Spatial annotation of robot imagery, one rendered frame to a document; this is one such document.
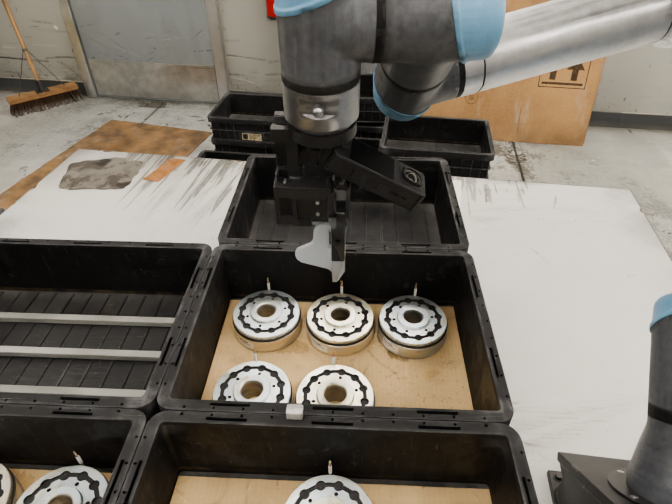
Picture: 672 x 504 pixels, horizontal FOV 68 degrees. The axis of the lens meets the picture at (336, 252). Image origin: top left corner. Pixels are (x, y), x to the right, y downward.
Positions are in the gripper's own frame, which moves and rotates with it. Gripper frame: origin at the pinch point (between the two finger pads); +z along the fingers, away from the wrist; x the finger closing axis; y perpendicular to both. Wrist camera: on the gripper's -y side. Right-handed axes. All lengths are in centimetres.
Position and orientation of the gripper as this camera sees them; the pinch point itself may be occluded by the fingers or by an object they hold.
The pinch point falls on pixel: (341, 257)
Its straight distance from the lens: 64.7
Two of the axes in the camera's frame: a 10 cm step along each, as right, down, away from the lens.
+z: 0.0, 7.1, 7.0
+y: -10.0, -0.3, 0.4
